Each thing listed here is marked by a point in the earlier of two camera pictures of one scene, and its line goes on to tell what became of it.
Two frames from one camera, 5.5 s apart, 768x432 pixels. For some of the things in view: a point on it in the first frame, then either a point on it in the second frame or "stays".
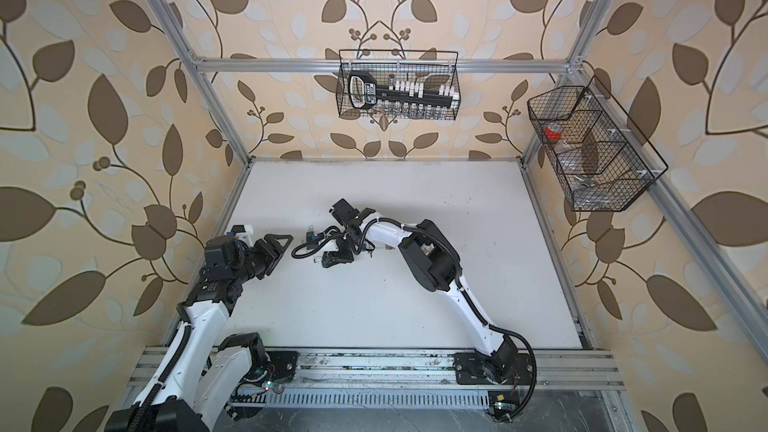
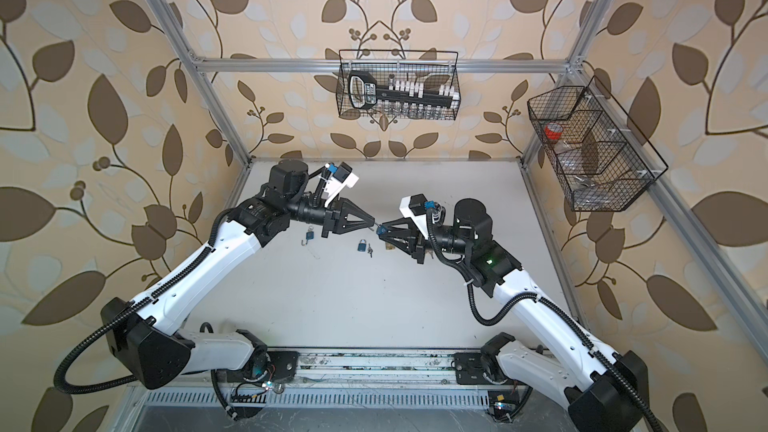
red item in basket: (553, 130) stays
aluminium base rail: (435, 380) stays
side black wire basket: (603, 158) stays
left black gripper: (270, 258) -> (335, 216)
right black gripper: (337, 257) -> (416, 244)
